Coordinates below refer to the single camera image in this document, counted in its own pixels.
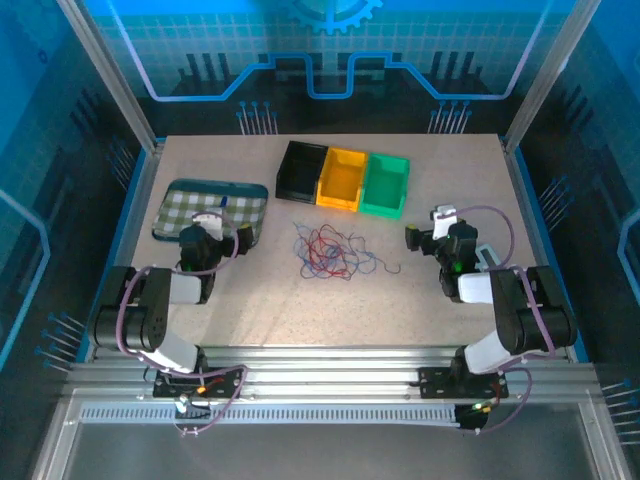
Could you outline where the dark blue cable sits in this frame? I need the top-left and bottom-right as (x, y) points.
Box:
(291, 219), (361, 281)

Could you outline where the red cable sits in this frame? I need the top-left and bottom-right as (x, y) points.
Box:
(299, 224), (351, 279)

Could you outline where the teal tray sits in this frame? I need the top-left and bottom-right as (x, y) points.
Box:
(151, 178), (270, 246)

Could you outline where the green checkered cloth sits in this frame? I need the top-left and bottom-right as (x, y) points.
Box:
(155, 187), (266, 239)

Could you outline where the green plastic bin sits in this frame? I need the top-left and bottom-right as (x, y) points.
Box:
(358, 152), (412, 220)

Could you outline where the black plastic bin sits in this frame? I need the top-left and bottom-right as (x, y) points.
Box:
(274, 140), (330, 205)

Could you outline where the yellow plastic bin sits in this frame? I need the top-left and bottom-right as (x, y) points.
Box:
(315, 145), (370, 212)

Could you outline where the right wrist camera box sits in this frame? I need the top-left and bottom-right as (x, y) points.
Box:
(430, 203), (459, 240)

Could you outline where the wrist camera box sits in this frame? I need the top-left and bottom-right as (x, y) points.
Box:
(192, 209), (225, 241)
(430, 203), (459, 240)

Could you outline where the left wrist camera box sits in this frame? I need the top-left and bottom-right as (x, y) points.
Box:
(192, 209), (225, 241)

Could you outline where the right arm purple hose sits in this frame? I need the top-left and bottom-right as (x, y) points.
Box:
(455, 204), (557, 435)

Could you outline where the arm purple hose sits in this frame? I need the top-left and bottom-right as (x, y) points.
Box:
(455, 204), (557, 435)
(114, 212), (251, 437)

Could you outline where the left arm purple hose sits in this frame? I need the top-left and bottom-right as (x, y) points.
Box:
(114, 212), (251, 437)

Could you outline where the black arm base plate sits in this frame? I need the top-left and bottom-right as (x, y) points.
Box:
(152, 367), (246, 400)
(418, 366), (510, 400)

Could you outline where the aluminium frame beam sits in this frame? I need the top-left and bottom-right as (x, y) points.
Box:
(62, 343), (609, 404)

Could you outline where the slotted cable duct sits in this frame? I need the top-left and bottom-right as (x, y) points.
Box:
(78, 405), (462, 427)

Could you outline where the aluminium corner post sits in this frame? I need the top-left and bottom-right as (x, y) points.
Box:
(502, 0), (601, 152)
(55, 0), (160, 152)

